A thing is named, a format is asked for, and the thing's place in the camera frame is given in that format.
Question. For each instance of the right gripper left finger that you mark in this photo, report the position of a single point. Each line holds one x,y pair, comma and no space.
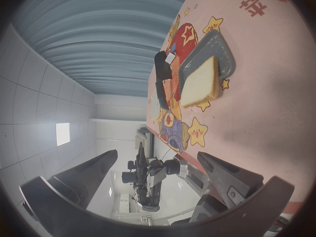
88,174

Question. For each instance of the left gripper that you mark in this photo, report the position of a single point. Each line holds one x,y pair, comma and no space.
142,167

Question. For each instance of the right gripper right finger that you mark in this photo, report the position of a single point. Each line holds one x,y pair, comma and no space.
222,174

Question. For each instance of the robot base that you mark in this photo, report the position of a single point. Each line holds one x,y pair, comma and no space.
209,206

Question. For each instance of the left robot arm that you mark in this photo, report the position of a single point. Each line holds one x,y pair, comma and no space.
184,170

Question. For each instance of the slice of bread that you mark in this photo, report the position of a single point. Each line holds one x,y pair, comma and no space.
200,83

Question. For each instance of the square ceiling light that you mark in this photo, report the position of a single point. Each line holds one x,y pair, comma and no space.
63,134

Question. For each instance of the white knife rest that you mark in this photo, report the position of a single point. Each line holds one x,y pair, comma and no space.
170,58

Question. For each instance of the blue curtain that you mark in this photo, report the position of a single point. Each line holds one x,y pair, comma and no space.
103,33

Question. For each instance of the dark grey tray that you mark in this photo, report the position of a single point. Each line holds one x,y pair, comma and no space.
212,43

